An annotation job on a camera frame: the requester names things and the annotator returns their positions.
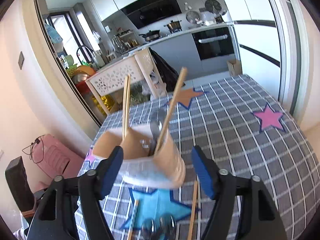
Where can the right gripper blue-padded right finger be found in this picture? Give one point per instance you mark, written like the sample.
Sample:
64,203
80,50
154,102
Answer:
220,186

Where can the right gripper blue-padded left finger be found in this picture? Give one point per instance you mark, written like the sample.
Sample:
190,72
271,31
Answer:
94,186

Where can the long wooden chopstick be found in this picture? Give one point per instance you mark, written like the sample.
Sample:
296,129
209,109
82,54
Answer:
172,105

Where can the black kitchen faucet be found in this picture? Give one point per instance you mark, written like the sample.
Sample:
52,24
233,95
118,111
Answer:
85,54

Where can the pink plastic stool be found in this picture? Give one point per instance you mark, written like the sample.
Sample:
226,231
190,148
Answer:
54,158

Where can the metal spoon on table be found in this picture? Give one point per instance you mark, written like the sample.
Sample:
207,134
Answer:
167,227

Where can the black chair back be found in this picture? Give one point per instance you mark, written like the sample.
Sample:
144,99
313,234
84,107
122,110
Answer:
16,178

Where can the beige utensil holder cup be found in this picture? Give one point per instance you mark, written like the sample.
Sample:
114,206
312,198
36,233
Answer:
165,169

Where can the wooden chopstick in holder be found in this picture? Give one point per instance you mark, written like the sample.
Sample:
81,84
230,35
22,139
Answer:
127,104

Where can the metal spoon in holder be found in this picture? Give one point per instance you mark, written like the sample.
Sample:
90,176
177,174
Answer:
156,122

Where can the grey checked tablecloth with stars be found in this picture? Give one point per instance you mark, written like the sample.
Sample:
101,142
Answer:
222,124

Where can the yellow bowl in sink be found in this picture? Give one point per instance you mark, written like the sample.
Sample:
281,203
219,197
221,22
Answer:
84,69

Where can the white perforated storage rack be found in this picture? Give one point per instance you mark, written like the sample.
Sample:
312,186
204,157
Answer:
138,66

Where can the black garbage bag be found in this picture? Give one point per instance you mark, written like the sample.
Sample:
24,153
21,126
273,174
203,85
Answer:
168,74

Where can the cardboard box on floor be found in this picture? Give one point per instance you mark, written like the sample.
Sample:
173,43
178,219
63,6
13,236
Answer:
234,67

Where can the black wok on stove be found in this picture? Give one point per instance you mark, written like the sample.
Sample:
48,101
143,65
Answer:
151,35

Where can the brass pot on stove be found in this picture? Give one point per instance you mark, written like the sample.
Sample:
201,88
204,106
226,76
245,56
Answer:
174,26

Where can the black built-in oven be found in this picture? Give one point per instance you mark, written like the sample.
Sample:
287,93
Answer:
213,43

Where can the black range hood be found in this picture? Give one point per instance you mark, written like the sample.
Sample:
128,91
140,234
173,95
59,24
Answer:
145,12

